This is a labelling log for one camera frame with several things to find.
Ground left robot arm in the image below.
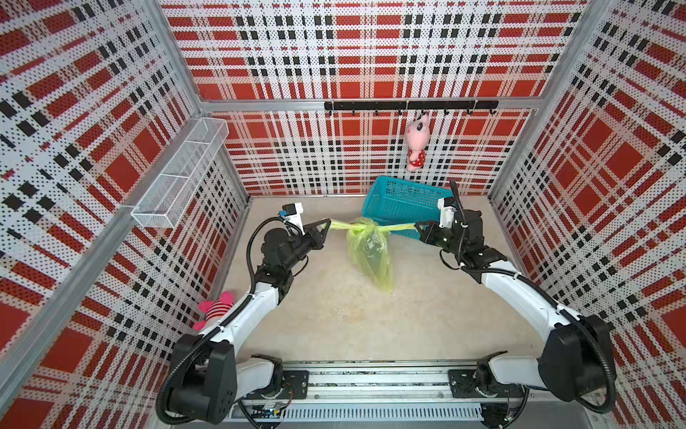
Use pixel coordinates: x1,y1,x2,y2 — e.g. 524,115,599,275
155,216,332,425

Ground black hook rail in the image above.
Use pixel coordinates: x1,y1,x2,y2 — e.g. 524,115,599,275
323,99,500,113

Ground teal plastic basket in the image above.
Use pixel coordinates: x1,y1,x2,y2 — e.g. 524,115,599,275
362,176,453,226

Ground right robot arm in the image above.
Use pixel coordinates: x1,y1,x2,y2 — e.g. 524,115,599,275
414,210,617,414

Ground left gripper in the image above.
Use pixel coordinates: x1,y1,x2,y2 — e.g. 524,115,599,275
280,217,328,271

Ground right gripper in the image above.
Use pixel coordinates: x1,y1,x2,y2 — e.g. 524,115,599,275
417,219,466,257

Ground green plastic bag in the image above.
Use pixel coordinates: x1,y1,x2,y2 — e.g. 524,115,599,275
330,217,416,292

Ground pink plush toy hanging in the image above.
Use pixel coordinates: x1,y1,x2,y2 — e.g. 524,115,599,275
404,114,431,173

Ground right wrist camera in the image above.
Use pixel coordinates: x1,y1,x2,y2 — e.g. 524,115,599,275
437,197,457,228

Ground pink striped plush toy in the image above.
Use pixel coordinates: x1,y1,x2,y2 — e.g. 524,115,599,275
193,291,235,331

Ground white wire mesh shelf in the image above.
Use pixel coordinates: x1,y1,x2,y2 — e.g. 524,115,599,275
132,118,229,229

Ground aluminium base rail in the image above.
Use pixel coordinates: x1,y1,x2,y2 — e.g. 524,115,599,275
146,360,607,429

